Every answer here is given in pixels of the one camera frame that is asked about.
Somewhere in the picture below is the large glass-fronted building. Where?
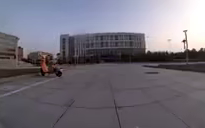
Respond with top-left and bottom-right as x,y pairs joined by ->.
59,31 -> 147,64

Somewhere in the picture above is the grey concrete slab plaza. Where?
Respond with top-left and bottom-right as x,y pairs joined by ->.
0,62 -> 205,128

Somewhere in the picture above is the manhole cover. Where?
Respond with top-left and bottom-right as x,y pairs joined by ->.
144,70 -> 160,75

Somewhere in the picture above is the orange scooter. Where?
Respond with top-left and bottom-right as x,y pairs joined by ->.
39,54 -> 64,78

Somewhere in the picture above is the low pale building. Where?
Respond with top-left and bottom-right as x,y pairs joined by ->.
27,50 -> 54,65

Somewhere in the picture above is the row of trees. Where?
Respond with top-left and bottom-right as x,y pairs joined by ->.
145,47 -> 205,63

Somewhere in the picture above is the small dark building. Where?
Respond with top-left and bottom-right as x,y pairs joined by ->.
17,46 -> 25,62

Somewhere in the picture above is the raised dark kerb bed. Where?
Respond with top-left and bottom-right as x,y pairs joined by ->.
142,62 -> 205,74

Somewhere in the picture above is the lamp pole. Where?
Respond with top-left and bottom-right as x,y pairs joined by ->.
181,29 -> 190,65

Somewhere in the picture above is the beige banded building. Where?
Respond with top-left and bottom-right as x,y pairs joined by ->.
0,29 -> 20,67

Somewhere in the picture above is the low dark wall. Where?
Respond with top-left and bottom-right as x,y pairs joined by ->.
0,66 -> 42,81

